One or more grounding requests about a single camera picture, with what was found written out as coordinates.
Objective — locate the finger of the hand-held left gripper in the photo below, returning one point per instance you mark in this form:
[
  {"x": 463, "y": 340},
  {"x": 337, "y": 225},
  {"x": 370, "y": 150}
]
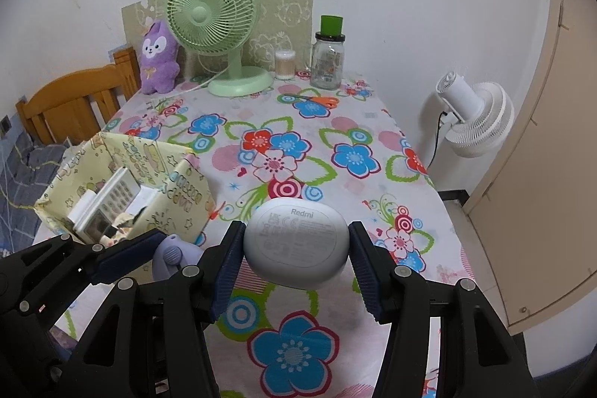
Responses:
[
  {"x": 126, "y": 256},
  {"x": 51, "y": 260}
]

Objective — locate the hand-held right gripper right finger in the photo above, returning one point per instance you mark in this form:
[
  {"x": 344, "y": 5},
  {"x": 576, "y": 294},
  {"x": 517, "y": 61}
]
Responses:
[{"x": 368, "y": 276}]

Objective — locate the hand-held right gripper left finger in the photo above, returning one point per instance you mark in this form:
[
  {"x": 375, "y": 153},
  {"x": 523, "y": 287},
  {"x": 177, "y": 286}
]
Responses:
[{"x": 228, "y": 272}]

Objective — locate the small lavender gadget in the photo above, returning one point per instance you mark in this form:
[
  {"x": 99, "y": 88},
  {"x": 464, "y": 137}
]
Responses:
[{"x": 175, "y": 256}]

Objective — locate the white box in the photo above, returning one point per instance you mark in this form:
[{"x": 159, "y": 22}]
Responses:
[{"x": 84, "y": 209}]

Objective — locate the white earbuds case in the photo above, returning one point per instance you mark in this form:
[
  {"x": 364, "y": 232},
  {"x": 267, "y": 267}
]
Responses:
[{"x": 298, "y": 244}]

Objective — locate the yellow patterned storage box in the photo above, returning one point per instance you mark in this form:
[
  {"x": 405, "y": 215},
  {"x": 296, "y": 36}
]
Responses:
[{"x": 186, "y": 193}]

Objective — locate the plaid blanket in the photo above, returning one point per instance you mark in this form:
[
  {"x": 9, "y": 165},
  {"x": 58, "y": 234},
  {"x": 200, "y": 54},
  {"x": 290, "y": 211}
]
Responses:
[{"x": 23, "y": 183}]

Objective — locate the floral tablecloth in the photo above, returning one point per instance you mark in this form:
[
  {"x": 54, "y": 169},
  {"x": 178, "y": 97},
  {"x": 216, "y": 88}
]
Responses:
[{"x": 354, "y": 137}]

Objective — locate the wooden chair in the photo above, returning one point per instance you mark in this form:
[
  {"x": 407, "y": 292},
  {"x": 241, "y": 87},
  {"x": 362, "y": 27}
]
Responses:
[{"x": 70, "y": 99}]

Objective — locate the white floor fan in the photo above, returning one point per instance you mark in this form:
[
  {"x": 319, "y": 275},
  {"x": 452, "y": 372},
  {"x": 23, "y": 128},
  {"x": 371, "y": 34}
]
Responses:
[{"x": 475, "y": 118}]

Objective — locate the beige door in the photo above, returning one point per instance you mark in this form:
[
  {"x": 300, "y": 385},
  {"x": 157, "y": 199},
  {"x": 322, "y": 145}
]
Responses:
[{"x": 550, "y": 193}]

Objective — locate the purple plush toy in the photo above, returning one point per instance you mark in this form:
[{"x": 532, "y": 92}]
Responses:
[{"x": 158, "y": 57}]

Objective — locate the clear cotton swab container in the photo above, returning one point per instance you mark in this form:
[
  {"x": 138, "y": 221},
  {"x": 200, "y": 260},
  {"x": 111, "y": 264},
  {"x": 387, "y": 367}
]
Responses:
[{"x": 284, "y": 64}]

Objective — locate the glass jar with green lid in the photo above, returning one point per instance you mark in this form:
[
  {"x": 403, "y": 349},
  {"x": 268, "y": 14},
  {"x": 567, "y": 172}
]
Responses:
[{"x": 326, "y": 57}]

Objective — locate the green desk fan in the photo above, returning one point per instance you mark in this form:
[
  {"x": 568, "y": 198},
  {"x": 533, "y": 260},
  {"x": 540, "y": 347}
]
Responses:
[{"x": 210, "y": 15}]

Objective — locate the beige patterned board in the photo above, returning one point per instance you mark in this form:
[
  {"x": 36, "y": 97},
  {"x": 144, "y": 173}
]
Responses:
[{"x": 289, "y": 15}]

